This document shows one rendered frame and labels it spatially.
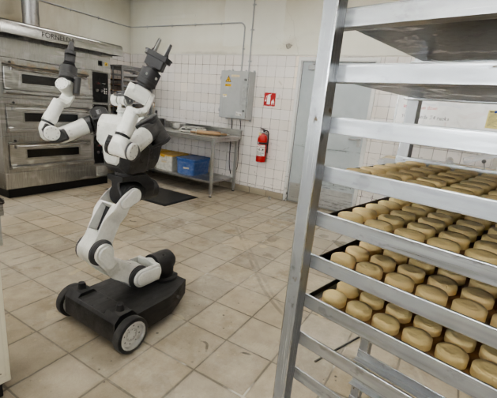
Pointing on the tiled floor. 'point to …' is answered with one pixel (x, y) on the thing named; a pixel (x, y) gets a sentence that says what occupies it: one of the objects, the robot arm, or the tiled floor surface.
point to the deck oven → (1, 44)
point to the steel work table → (211, 153)
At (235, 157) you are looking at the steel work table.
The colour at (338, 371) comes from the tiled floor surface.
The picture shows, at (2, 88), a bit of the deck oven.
